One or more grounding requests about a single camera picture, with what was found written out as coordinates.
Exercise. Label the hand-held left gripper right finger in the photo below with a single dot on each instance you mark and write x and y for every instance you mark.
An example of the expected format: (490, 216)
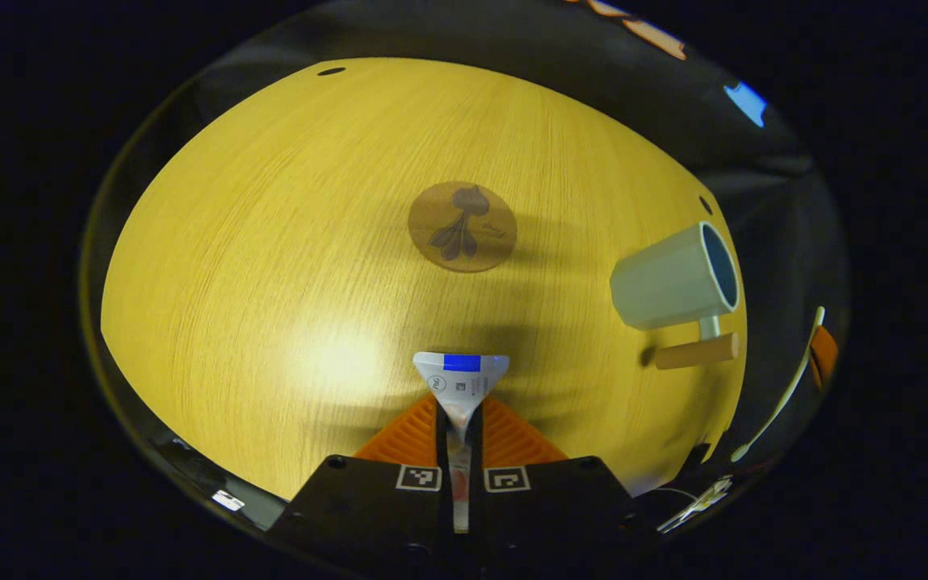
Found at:
(561, 507)

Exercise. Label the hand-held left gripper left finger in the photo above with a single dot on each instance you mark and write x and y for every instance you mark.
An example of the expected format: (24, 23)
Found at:
(367, 507)

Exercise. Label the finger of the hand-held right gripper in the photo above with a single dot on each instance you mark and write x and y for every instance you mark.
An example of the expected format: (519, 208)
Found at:
(825, 354)

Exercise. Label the white toothpaste tube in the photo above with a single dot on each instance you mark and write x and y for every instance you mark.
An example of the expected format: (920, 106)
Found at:
(461, 383)

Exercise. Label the round wooden coaster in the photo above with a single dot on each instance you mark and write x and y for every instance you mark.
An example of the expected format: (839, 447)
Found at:
(440, 242)

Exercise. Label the yellow wooden desktop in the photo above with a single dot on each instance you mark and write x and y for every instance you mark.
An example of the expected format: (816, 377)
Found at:
(271, 242)

